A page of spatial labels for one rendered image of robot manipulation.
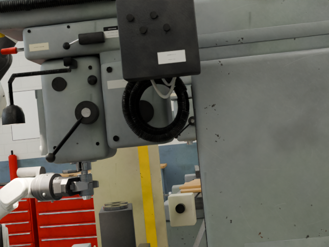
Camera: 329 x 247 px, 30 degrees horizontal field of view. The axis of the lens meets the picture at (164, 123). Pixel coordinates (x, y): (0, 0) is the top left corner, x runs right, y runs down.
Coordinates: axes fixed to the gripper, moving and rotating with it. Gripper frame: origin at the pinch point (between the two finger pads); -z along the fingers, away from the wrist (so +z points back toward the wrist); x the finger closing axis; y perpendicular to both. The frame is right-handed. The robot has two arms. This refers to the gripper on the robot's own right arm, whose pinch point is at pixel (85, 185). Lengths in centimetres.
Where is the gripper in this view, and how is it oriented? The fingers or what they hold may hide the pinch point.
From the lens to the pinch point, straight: 194.8
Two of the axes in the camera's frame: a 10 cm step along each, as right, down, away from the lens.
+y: 0.9, 10.0, -0.1
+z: -9.0, 0.9, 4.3
